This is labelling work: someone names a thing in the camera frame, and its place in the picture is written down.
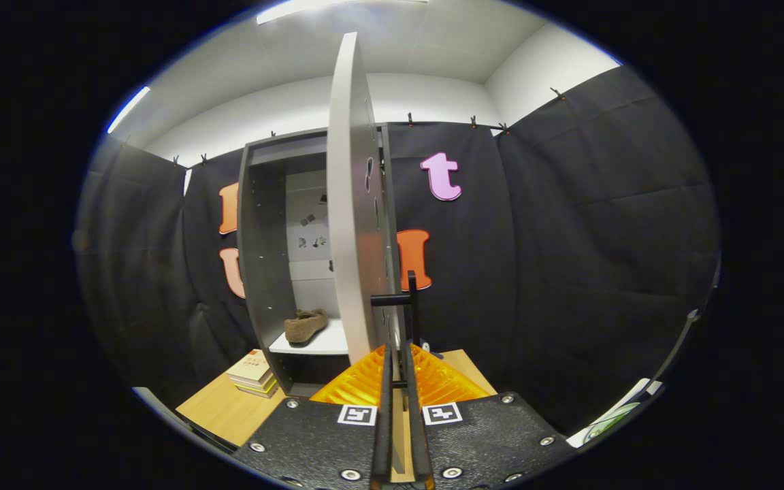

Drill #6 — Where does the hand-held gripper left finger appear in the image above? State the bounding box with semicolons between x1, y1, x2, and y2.
232;344;394;490

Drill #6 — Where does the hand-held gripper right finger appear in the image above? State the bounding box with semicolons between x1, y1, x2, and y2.
400;344;576;490

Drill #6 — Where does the black door handle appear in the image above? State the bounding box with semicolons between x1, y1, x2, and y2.
370;270;420;349

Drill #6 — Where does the brown fuzzy shoe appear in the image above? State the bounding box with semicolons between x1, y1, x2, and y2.
284;308;329;344

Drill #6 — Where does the beige shoe cabinet door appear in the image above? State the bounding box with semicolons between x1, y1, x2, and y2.
327;32;408;368

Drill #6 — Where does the grey shoe cabinet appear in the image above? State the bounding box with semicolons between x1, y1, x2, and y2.
237;125;394;397

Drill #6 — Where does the white cabinet shelf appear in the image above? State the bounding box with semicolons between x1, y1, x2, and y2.
268;318;350;356

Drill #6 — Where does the stack of books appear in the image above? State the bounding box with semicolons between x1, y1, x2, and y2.
227;349;280;399

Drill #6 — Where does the white and green sheet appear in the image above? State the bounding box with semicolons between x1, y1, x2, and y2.
566;378;665;448

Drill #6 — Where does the black backdrop cloth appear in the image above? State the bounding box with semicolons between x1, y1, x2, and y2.
76;65;721;436

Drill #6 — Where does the narrow ceiling light strip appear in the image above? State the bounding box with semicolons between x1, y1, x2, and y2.
106;86;151;135

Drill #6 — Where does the wide ceiling light panel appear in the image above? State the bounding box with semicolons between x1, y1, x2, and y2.
256;0;427;26

